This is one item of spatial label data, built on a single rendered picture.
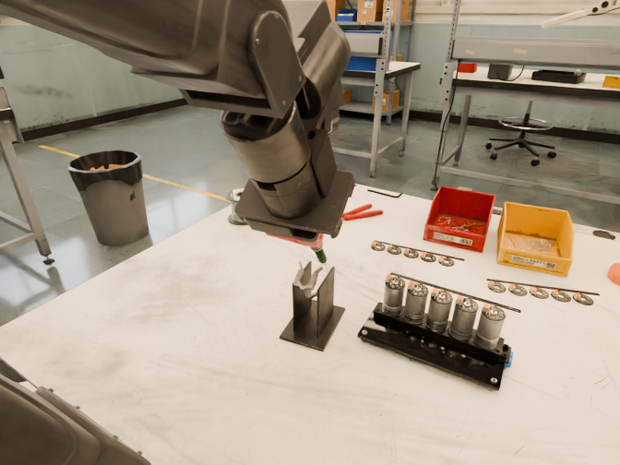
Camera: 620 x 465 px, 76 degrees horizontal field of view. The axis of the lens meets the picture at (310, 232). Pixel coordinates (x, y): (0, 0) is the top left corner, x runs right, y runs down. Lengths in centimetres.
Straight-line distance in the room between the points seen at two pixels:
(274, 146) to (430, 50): 469
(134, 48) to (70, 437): 18
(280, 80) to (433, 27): 471
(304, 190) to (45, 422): 23
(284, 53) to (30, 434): 23
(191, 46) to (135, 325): 42
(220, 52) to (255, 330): 37
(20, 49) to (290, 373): 457
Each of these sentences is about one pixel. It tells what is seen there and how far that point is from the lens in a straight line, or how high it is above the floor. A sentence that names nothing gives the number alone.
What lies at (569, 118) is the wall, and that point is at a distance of 483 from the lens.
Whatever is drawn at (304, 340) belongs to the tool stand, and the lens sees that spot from 50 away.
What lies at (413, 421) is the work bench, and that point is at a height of 75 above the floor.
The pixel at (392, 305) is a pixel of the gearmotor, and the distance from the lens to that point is 51.
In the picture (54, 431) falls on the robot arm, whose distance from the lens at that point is 23.
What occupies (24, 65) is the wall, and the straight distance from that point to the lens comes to 485.
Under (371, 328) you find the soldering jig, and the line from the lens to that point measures 51.
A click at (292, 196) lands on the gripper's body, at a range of 33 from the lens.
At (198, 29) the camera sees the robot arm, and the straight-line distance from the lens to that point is 21.
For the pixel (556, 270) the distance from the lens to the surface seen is 71.
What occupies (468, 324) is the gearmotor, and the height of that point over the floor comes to 79.
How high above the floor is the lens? 110
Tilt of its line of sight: 29 degrees down
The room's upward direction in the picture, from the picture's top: straight up
